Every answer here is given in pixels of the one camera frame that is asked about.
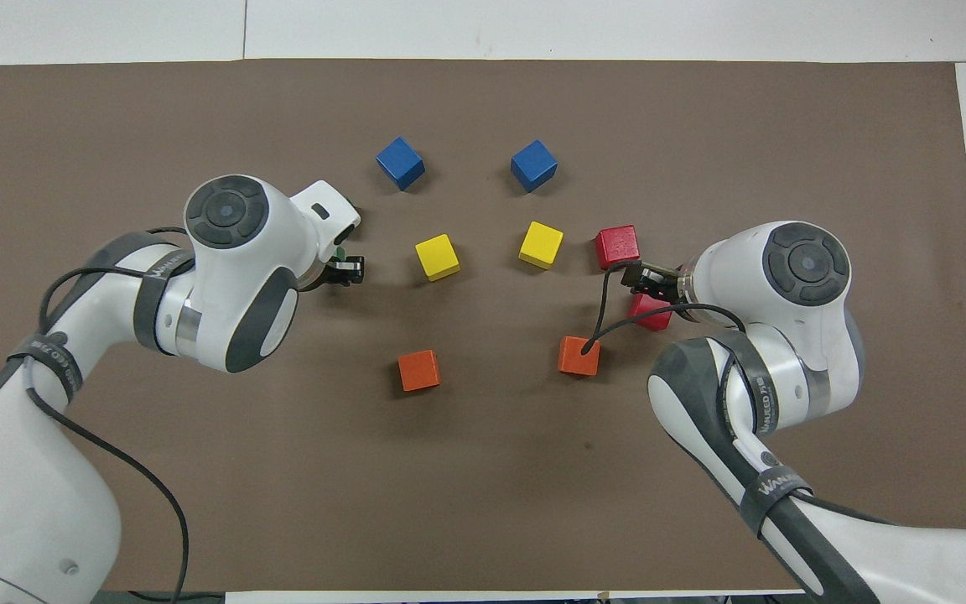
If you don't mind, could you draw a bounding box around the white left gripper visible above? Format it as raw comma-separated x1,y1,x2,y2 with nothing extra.
288,180,366,289

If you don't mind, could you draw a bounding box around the red wooden cube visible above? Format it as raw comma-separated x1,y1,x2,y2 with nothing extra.
627,289,674,332
594,224,641,272

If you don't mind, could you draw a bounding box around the yellow wooden cube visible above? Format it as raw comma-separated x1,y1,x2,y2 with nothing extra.
517,221,565,271
414,233,462,283

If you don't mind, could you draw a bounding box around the orange wooden cube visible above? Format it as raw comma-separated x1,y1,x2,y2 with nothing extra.
397,349,442,393
557,336,601,378

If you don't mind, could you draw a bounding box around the blue wooden cube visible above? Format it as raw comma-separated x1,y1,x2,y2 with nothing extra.
375,136,427,192
509,138,559,195

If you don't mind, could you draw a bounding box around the brown paper table mat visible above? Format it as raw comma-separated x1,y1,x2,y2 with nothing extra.
0,57,966,593

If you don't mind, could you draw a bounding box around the black velcro cable strap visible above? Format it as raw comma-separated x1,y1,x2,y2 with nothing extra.
132,250,196,353
7,330,83,405
737,468,813,538
722,330,788,439

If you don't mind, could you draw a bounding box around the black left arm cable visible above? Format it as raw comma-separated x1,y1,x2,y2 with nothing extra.
34,225,192,604

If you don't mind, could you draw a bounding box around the black floor cable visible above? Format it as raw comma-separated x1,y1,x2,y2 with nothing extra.
127,590,226,604

